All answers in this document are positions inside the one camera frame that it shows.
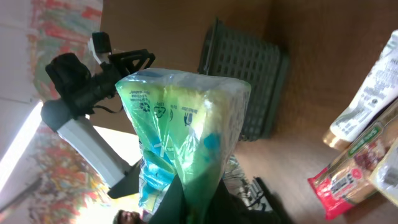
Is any green yellow sponge pack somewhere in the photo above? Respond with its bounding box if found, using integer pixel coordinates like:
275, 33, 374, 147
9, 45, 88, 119
116, 68, 251, 223

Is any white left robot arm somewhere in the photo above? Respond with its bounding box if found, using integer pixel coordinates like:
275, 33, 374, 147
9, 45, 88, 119
41, 32, 155, 199

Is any grey plastic basket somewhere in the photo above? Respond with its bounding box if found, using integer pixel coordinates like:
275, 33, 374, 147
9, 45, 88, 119
198, 19, 289, 141

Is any white tube with gold cap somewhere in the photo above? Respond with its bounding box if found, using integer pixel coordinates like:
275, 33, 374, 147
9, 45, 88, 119
323, 30, 397, 151

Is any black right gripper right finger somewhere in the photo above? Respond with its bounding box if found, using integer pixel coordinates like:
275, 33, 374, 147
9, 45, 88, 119
211, 180, 292, 224

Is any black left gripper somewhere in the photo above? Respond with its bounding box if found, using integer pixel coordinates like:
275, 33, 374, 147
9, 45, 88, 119
45, 32, 155, 117

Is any yellow white snack bag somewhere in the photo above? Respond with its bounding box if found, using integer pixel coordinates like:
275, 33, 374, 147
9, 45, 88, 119
369, 145, 397, 206

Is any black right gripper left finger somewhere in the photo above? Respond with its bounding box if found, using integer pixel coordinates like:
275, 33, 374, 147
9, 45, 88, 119
148, 175, 187, 224

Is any orange spaghetti packet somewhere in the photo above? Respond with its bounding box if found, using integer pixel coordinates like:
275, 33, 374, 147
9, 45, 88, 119
307, 101, 397, 220

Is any person's head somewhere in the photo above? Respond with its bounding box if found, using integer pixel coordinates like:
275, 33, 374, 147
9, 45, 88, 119
113, 210, 145, 224

